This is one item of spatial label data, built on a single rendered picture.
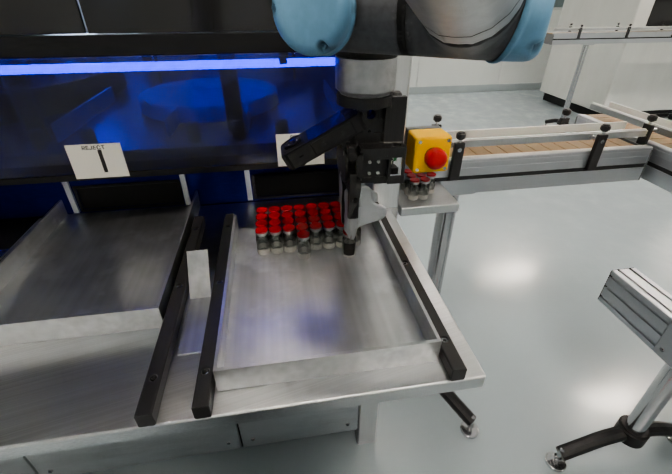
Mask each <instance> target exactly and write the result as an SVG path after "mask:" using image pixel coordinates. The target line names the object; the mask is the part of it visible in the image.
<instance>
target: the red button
mask: <svg viewBox="0 0 672 474"><path fill-rule="evenodd" d="M424 161H425V164H426V165H427V166H428V167H429V168H430V169H432V170H437V169H440V168H442V167H443V166H444V165H445V164H446V162H447V154H446V152H445V151H444V150H442V149H441V148H439V147H434V148H432V149H430V150H429V151H428V152H427V153H426V155H425V158H424Z"/></svg>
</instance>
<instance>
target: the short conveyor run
mask: <svg viewBox="0 0 672 474"><path fill-rule="evenodd" d="M571 112H572V110H571V109H570V108H565V109H563V111H562V114H563V115H564V117H563V118H560V119H559V122H558V125H547V126H528V127H510V128H491V129H472V130H454V131H446V132H447V133H448V134H449V135H451V136H452V143H451V149H450V155H449V161H448V167H447V170H446V171H438V172H435V173H436V178H435V180H436V181H435V182H440V183H441V184H442V185H443V186H444V187H445V188H446V190H447V191H448V192H449V193H450V194H464V193H477V192H489V191H502V190H515V189H528V188H541V187H554V186H567V185H580V184H593V183H606V182H618V181H631V180H640V178H641V176H642V173H643V171H644V169H645V167H646V165H647V163H648V160H649V158H650V156H651V154H652V152H653V150H652V149H653V146H650V145H640V144H638V143H635V142H633V141H630V140H628V139H626V138H628V137H644V136H646V134H647V132H648V130H647V129H646V128H643V129H625V127H626V124H627V122H626V121H622V122H603V123H584V124H568V123H569V120H570V118H568V117H567V116H569V115H570V114H571ZM618 129H625V130H618ZM583 131H590V132H583ZM565 132H572V133H565ZM548 133H555V134H548ZM530 134H537V135H530ZM512 135H519V136H512ZM495 136H502V137H495ZM477 137H484V138H477ZM466 138H467V139H466Z"/></svg>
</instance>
